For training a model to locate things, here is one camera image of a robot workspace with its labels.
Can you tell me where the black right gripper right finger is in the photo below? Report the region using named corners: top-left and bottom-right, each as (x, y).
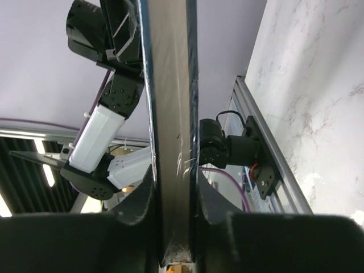
top-left (195, 173), bottom-right (363, 272)

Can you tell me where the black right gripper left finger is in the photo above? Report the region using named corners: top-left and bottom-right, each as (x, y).
top-left (1, 169), bottom-right (159, 272)

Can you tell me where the dark Wuthering Heights book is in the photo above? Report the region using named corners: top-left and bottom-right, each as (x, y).
top-left (138, 1), bottom-right (199, 266)

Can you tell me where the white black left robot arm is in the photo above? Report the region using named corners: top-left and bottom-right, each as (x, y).
top-left (60, 1), bottom-right (144, 201)

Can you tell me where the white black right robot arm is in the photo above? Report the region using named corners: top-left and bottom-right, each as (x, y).
top-left (1, 117), bottom-right (363, 272)

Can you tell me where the aluminium mounting rail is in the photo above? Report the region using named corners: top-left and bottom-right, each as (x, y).
top-left (231, 76), bottom-right (313, 214)

